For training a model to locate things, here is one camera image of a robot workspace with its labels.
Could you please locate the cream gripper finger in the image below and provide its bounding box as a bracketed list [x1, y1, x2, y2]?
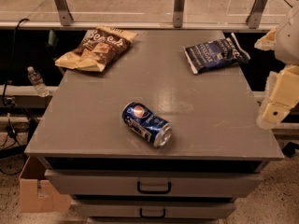
[256, 103, 290, 129]

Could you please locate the blue chip bag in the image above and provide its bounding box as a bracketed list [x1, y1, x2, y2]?
[183, 33, 250, 75]

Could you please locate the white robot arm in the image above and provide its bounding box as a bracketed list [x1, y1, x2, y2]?
[254, 3, 299, 129]

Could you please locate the brown chip bag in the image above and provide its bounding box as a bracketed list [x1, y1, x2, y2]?
[55, 25, 137, 72]

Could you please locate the grey drawer cabinet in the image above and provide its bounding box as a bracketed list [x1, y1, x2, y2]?
[26, 30, 282, 224]

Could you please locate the blue pepsi can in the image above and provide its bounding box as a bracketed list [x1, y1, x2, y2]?
[122, 102, 172, 147]

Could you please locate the lower grey drawer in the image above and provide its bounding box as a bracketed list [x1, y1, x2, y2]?
[72, 200, 235, 219]

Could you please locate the grey drawer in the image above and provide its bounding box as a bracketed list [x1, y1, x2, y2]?
[72, 200, 235, 219]
[45, 170, 263, 198]

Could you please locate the upper grey drawer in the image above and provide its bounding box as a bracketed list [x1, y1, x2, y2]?
[45, 170, 263, 198]

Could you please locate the clear plastic water bottle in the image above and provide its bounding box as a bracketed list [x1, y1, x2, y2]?
[27, 66, 49, 97]

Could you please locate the cardboard box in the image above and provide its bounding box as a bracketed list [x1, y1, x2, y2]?
[19, 157, 71, 213]

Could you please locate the right metal bracket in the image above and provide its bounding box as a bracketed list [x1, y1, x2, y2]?
[246, 0, 268, 29]

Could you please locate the metal bracket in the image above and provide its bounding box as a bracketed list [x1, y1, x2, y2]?
[173, 0, 185, 28]
[246, 0, 268, 29]
[54, 0, 73, 26]

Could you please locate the middle metal bracket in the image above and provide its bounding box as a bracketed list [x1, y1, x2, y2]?
[173, 0, 185, 28]

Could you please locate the left metal bracket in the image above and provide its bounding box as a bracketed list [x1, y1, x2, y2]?
[54, 0, 73, 26]

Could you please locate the black cable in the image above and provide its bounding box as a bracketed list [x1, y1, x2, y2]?
[0, 17, 40, 175]

